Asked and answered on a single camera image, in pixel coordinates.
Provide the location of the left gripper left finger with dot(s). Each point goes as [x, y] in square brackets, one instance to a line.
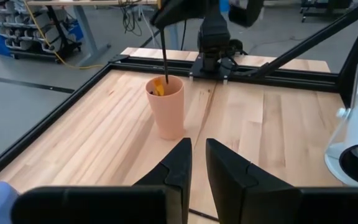
[176, 186]

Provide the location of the black cart base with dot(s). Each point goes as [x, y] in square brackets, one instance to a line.
[322, 12]

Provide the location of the gray desk leg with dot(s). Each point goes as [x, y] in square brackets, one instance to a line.
[87, 34]

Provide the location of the thin dark paintbrush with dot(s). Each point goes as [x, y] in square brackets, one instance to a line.
[204, 215]
[164, 56]

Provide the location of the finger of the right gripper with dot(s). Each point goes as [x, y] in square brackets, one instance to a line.
[179, 12]

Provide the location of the peach plastic cup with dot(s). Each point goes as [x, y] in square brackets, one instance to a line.
[166, 115]

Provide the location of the large purple paint bottle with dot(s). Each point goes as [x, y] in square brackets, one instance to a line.
[2, 205]

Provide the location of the rolling cart with gray bins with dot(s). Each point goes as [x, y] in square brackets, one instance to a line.
[26, 31]

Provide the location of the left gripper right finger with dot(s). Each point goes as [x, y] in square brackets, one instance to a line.
[244, 196]

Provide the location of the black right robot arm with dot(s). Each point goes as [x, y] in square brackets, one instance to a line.
[213, 40]

